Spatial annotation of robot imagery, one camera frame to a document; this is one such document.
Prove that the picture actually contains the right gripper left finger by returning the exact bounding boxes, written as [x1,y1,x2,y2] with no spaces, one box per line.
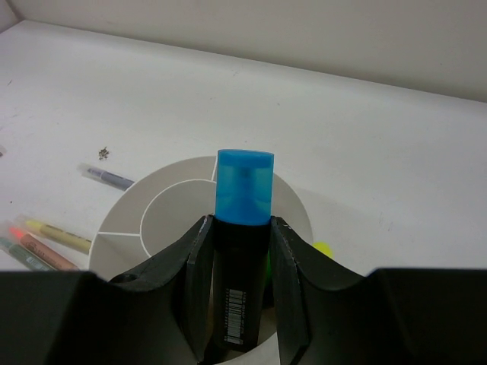
[1,216,213,364]

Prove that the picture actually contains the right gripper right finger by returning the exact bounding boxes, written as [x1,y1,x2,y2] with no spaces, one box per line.
[270,217,486,364]

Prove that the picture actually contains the dark pen in clear sleeve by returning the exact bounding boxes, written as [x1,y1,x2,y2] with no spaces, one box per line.
[77,163,135,191]

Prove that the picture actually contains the green grey marker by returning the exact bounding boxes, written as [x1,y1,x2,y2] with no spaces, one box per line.
[1,238,54,271]

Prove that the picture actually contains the white round divided organizer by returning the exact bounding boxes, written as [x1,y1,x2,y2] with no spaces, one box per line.
[88,156,314,364]

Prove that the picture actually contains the yellow cap black highlighter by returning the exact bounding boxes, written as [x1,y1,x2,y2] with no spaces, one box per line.
[312,241,334,259]

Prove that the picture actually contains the orange tip brown marker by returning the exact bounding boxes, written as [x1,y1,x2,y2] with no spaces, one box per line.
[8,226,79,270]

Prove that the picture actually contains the green cap black highlighter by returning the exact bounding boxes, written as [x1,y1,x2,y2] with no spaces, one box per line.
[263,255,274,309]

